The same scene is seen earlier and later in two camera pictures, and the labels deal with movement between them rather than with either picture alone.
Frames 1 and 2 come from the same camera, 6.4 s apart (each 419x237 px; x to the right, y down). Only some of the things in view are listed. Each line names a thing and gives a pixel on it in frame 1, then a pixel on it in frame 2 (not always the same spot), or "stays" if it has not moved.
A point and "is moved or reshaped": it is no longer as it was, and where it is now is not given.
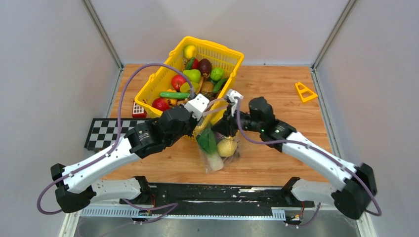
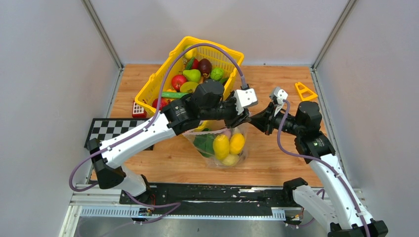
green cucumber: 175,95 stays
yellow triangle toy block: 314,95 stays
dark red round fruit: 205,66 stays
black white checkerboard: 103,132 stays
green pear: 193,75 stays
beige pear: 227,147 -> 230,159
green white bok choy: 206,140 is moved or reshaped
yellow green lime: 189,51 stays
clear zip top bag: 217,153 is moved or reshaped
